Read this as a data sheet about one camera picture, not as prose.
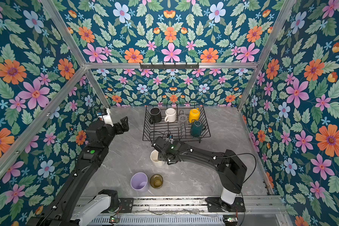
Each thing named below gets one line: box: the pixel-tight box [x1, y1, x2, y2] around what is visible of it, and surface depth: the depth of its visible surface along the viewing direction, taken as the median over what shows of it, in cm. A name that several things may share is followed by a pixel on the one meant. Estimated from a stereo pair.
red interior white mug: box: [164, 107, 177, 123], surface depth 105 cm
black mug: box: [149, 106, 162, 124], surface depth 104 cm
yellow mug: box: [188, 107, 201, 124], surface depth 103 cm
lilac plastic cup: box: [129, 171, 149, 193], surface depth 74 cm
